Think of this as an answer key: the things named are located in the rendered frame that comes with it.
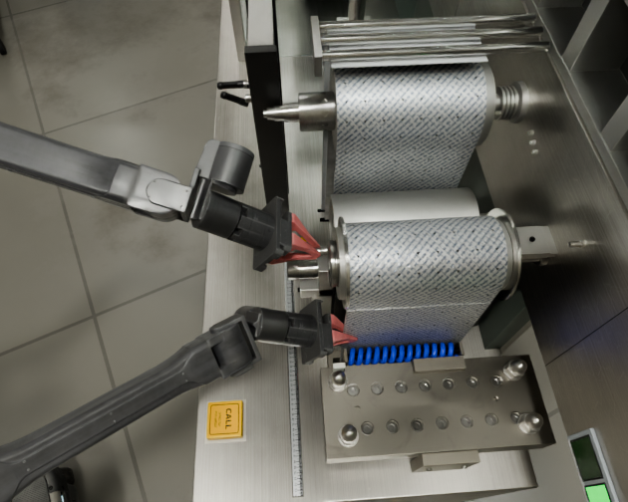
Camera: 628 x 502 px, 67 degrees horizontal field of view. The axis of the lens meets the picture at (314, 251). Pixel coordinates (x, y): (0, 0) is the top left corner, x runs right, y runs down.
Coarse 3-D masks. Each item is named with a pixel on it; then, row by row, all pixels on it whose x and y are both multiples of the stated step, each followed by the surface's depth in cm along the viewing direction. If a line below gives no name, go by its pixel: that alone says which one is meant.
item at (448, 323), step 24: (360, 312) 76; (384, 312) 77; (408, 312) 78; (432, 312) 78; (456, 312) 79; (480, 312) 80; (360, 336) 86; (384, 336) 87; (408, 336) 88; (432, 336) 89; (456, 336) 90
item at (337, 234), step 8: (336, 232) 72; (504, 232) 71; (336, 240) 72; (344, 256) 69; (512, 256) 70; (344, 264) 69; (344, 272) 69; (344, 280) 70; (336, 288) 78; (344, 288) 71; (344, 296) 72
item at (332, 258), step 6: (330, 240) 74; (330, 246) 72; (336, 246) 72; (330, 252) 72; (336, 252) 72; (330, 258) 71; (336, 258) 71; (330, 264) 71; (336, 264) 71; (330, 270) 72; (336, 270) 71; (330, 276) 73; (336, 276) 72; (330, 282) 74; (336, 282) 73
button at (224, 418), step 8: (232, 400) 96; (240, 400) 96; (208, 408) 95; (216, 408) 95; (224, 408) 95; (232, 408) 95; (240, 408) 95; (208, 416) 94; (216, 416) 94; (224, 416) 94; (232, 416) 94; (240, 416) 94; (208, 424) 94; (216, 424) 94; (224, 424) 94; (232, 424) 94; (240, 424) 94; (208, 432) 93; (216, 432) 93; (224, 432) 93; (232, 432) 93; (240, 432) 93
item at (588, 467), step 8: (576, 440) 68; (584, 440) 66; (576, 448) 68; (584, 448) 66; (576, 456) 69; (584, 456) 67; (592, 456) 65; (584, 464) 67; (592, 464) 65; (584, 472) 67; (592, 472) 65
